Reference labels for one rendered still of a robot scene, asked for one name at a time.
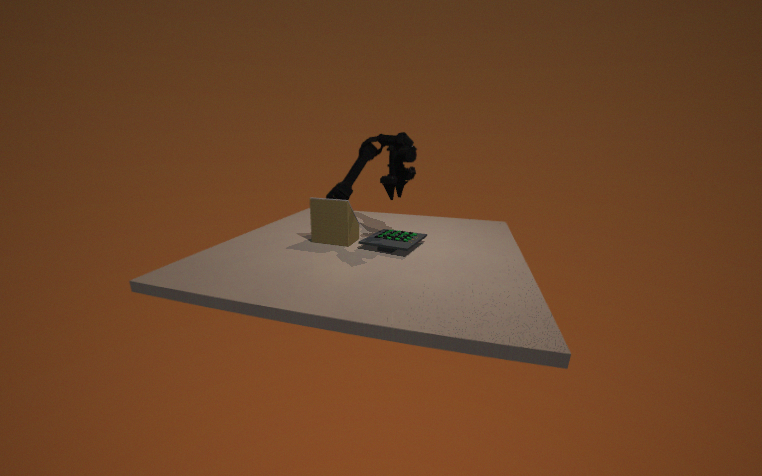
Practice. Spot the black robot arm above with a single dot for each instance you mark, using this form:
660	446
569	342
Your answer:
401	149

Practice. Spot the grey switch panel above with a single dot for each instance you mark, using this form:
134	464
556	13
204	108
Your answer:
391	240

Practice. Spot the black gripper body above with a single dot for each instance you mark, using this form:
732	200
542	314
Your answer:
392	178

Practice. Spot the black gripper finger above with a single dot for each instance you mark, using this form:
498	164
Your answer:
399	187
390	189

